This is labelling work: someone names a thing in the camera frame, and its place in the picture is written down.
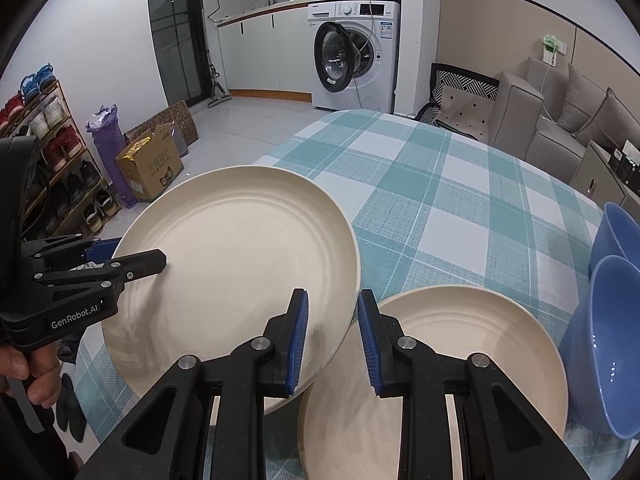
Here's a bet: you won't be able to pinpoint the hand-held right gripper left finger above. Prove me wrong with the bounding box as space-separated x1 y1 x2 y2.
82 288 310 480

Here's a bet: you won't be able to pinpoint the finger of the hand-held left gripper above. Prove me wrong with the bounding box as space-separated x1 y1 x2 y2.
32 248 168 295
22 234 118 264

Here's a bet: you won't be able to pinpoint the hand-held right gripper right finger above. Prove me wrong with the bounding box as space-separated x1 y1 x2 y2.
357 288 591 480

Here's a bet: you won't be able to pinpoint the large beige plate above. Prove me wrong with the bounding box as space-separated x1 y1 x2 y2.
299 287 569 480

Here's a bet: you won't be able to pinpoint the blue bowl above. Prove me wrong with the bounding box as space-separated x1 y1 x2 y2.
558 255 640 442
589 202 640 277

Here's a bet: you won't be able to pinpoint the person's left hand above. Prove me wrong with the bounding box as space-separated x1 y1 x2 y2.
0 342 62 407

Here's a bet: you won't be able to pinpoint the cardboard box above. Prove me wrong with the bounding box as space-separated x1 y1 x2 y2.
116 124 185 203

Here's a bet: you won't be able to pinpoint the purple bag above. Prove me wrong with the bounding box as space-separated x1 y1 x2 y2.
86 105 138 208

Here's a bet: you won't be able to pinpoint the dark slippers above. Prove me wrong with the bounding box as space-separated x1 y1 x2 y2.
55 374 88 443

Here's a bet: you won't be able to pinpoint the wooden shoe rack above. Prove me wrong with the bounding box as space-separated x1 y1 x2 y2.
0 80 121 241

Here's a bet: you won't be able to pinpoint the teal checked tablecloth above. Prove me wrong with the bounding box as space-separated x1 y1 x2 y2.
75 109 640 480

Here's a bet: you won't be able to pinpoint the blue shoes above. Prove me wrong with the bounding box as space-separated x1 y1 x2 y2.
20 63 57 103

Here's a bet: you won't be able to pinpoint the dark glass door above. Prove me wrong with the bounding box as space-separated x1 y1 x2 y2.
146 0 208 106

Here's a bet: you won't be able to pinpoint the white kitchen base cabinet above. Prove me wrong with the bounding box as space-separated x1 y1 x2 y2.
216 7 313 93

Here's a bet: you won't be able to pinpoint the black patterned chair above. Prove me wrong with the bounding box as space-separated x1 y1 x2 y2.
414 62 501 142

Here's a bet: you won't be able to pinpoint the white washing machine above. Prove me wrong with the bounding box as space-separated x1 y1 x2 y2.
306 0 402 115

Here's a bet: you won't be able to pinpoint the grey sofa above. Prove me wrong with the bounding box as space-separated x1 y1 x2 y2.
487 57 640 176

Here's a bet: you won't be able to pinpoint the beige side cabinet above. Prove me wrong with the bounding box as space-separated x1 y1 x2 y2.
582 140 640 208

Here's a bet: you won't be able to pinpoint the black box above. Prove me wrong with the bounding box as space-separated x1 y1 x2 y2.
607 142 640 173

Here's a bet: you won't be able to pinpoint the grey cushion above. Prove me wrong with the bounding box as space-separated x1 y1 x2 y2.
557 64 608 133
575 87 640 153

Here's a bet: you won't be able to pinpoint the wall socket with green charger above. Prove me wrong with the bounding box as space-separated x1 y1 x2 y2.
539 35 568 68

